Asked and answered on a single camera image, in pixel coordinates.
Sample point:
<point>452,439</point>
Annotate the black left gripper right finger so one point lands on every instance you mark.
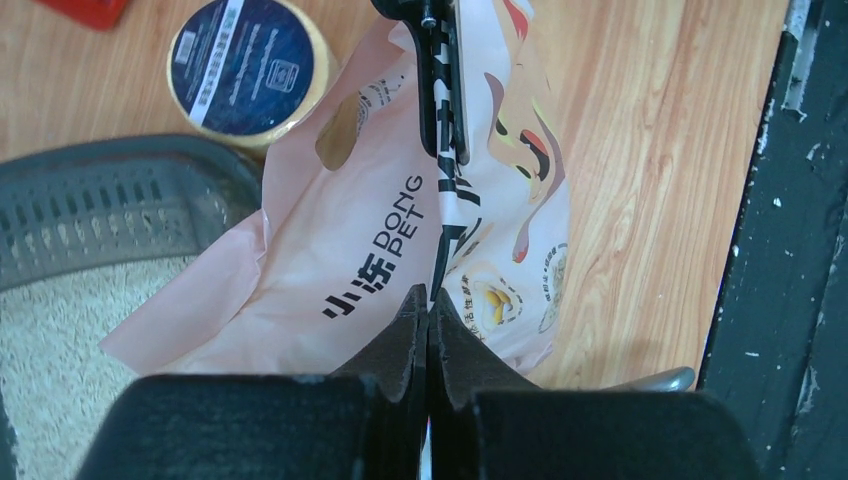
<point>460,366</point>

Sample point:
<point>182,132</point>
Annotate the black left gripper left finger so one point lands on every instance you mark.
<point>392,366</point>

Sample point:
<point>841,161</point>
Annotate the pink cat litter bag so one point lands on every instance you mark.
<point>355,213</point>

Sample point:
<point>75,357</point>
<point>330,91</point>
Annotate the silver metal scoop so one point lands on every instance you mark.
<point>674,380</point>

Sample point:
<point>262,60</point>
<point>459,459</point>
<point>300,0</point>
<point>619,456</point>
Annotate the black bag clip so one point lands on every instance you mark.
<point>434,28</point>

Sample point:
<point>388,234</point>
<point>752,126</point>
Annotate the grey litter box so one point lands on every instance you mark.
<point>88,233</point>

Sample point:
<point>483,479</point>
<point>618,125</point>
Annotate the yellow tape roll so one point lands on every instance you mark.
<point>244,72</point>

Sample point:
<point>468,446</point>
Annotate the red shopping basket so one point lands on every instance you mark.
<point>98,15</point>

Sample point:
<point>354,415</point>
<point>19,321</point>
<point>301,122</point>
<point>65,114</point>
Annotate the black mounting rail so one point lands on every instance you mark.
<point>776,354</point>

